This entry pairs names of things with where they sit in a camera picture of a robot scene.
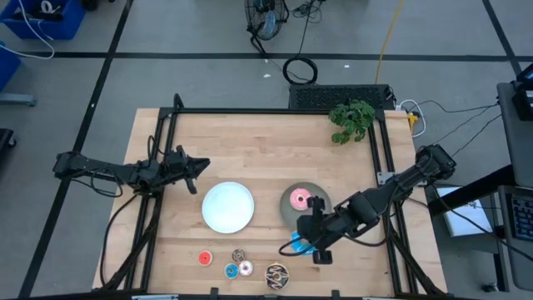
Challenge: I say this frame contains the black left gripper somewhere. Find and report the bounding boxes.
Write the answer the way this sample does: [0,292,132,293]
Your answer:
[165,144,212,196]

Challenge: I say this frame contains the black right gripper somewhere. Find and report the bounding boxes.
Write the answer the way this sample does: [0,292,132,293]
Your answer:
[296,196,355,265]

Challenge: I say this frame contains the large blue iced donut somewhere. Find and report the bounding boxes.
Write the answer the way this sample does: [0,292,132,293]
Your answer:
[290,231,318,256]

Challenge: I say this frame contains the large pink iced donut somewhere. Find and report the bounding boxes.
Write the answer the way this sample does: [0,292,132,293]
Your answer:
[289,187,314,212]

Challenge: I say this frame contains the large chocolate iced donut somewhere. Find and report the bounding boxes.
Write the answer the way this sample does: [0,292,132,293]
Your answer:
[265,262,291,291]

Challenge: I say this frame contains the grey round plate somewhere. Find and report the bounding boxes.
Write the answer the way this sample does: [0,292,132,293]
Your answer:
[279,182,333,233]

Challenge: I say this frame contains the white round plate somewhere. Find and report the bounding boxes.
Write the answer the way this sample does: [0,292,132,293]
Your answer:
[201,181,256,235]

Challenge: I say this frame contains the green potted plant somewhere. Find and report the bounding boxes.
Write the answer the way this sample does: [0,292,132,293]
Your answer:
[327,98,376,146]

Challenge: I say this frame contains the black computer case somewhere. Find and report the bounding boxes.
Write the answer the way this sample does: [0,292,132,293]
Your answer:
[288,84,396,111]

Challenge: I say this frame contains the white paper box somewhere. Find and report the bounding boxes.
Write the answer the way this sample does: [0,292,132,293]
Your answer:
[435,186,495,238]

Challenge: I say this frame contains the black floor fan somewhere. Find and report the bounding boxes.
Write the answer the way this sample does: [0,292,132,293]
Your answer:
[244,0,291,42]

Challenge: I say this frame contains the black desk beam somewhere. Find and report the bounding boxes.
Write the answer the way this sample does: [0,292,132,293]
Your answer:
[428,164,516,218]

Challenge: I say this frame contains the grey metal bar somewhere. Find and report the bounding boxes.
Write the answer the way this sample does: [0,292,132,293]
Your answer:
[0,93,37,107]

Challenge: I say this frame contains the blue plastic bin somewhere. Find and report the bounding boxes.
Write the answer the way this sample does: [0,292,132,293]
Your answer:
[0,0,87,42]
[0,41,22,93]

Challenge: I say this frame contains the black keyboard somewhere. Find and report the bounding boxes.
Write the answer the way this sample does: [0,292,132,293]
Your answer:
[510,193,533,243]

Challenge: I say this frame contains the grey desk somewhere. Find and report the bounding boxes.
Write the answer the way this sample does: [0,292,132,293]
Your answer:
[497,185,533,292]

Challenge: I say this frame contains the black desk monitor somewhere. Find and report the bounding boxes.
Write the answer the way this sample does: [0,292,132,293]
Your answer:
[511,62,533,122]

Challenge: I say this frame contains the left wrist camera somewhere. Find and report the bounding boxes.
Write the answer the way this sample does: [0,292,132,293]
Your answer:
[168,150,187,174]

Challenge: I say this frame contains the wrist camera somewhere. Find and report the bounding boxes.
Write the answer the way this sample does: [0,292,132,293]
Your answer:
[168,150,187,174]
[326,210,353,241]

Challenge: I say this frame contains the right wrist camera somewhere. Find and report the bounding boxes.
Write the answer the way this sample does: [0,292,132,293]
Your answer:
[326,210,353,241]

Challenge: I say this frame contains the right camera black cable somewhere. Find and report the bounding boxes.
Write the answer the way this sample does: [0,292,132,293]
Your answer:
[277,239,303,258]

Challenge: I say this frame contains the black metal table frame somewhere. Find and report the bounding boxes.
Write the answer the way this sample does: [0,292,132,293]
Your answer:
[92,93,449,298]

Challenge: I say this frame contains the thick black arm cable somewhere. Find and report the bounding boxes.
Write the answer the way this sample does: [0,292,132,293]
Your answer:
[98,192,145,288]

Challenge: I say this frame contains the coiled black cable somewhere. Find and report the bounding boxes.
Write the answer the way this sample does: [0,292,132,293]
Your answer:
[281,57,319,86]

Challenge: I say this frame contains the white power cable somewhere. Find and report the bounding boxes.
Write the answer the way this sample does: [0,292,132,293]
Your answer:
[395,98,428,138]

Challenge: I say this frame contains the black floor cable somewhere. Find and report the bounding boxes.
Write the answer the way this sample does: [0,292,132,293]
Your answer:
[291,0,325,59]

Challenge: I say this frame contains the thin black cable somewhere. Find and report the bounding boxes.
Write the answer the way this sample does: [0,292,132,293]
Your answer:
[416,98,501,116]

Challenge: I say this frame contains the yellow cable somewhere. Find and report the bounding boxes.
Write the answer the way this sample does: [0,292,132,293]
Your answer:
[374,0,406,84]

